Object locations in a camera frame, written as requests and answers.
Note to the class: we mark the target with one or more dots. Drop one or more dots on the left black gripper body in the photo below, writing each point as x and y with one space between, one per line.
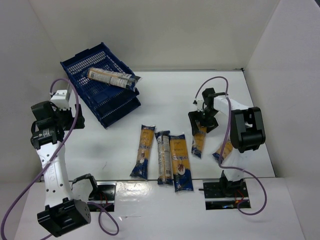
75 119

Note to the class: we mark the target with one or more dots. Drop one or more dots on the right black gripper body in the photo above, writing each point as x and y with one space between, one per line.
202 121

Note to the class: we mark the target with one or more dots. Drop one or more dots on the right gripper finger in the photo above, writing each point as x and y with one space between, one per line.
211 124
194 121

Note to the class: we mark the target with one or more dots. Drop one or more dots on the grasped blue yellow spaghetti bag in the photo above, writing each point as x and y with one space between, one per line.
198 141

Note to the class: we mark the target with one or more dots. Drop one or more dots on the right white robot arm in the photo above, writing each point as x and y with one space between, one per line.
245 133

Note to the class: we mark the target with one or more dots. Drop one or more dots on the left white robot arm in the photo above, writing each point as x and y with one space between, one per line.
65 207

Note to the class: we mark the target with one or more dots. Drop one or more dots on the pasta bag in tray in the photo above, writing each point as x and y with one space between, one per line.
117 79

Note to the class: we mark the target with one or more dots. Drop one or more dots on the far right spaghetti bag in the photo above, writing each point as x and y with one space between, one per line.
228 148

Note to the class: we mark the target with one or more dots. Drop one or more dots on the blue stacked plastic trays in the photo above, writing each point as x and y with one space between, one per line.
108 103

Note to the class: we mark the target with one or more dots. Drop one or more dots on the wide yellow spaghetti bag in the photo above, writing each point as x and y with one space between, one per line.
181 170

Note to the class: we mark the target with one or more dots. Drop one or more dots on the middle dark spaghetti bag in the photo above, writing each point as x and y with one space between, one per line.
164 158

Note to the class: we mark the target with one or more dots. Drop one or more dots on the left spaghetti bag on table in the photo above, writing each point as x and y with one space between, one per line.
140 169

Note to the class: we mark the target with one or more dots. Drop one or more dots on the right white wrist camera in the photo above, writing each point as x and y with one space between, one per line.
200 105

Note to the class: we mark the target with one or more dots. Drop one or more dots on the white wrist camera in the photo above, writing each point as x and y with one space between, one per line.
61 99
200 105

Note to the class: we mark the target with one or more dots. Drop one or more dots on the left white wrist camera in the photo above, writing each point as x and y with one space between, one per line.
61 99

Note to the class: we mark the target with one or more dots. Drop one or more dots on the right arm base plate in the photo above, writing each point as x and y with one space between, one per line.
220 194

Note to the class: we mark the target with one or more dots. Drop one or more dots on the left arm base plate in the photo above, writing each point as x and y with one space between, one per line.
105 195

